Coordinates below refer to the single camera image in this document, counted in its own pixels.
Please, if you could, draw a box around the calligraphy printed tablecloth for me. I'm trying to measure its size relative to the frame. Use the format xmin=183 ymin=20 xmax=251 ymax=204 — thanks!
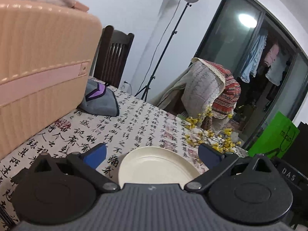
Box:
xmin=0 ymin=76 xmax=249 ymax=222

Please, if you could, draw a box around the grey purple folded cloth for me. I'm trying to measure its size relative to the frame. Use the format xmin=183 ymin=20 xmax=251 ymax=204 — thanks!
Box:
xmin=78 ymin=77 xmax=119 ymax=117

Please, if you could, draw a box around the yellow blossom branch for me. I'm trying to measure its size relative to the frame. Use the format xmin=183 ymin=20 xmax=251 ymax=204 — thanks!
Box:
xmin=179 ymin=106 xmax=242 ymax=153

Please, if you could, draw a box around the green paper bag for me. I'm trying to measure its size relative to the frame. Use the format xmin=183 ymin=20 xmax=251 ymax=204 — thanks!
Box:
xmin=248 ymin=111 xmax=301 ymax=160

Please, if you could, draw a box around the red patterned blanket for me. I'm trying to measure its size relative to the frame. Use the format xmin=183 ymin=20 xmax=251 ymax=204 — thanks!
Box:
xmin=200 ymin=61 xmax=241 ymax=130

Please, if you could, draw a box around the dark framed sliding glass door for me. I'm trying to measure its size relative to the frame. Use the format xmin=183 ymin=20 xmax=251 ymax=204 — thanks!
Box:
xmin=196 ymin=0 xmax=308 ymax=150

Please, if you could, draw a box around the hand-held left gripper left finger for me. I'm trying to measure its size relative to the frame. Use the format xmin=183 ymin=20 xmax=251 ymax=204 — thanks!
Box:
xmin=24 ymin=143 xmax=120 ymax=193

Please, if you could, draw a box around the black paper bag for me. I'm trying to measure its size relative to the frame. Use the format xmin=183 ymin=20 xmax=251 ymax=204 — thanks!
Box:
xmin=280 ymin=121 xmax=308 ymax=166

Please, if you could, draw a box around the white quilted cloth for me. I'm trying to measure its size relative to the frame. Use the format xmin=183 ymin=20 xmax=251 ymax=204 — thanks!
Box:
xmin=182 ymin=58 xmax=225 ymax=119

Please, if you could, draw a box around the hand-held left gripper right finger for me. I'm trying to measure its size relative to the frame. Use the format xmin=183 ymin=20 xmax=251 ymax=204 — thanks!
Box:
xmin=185 ymin=143 xmax=281 ymax=193

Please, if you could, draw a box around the pink ribbed vanity suitcase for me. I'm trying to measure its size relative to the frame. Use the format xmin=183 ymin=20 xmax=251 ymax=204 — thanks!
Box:
xmin=0 ymin=0 xmax=103 ymax=160

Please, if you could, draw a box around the light blue hanging shirt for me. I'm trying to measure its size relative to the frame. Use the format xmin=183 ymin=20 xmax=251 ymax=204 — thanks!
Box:
xmin=239 ymin=30 xmax=268 ymax=83

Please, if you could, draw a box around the pink hanging garment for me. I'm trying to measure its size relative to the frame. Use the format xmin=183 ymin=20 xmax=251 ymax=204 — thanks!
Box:
xmin=263 ymin=43 xmax=280 ymax=66

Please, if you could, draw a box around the beige cloth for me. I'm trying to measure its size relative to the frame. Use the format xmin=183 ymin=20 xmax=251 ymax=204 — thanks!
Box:
xmin=156 ymin=64 xmax=193 ymax=112

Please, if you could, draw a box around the white hanging garment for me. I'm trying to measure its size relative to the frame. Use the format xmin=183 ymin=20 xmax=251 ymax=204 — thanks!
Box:
xmin=265 ymin=55 xmax=293 ymax=86

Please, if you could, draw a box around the dark wooden chair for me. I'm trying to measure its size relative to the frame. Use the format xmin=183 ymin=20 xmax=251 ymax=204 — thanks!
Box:
xmin=93 ymin=25 xmax=135 ymax=88

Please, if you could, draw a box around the cream plate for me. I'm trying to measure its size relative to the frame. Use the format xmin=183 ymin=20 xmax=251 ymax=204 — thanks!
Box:
xmin=118 ymin=146 xmax=201 ymax=190

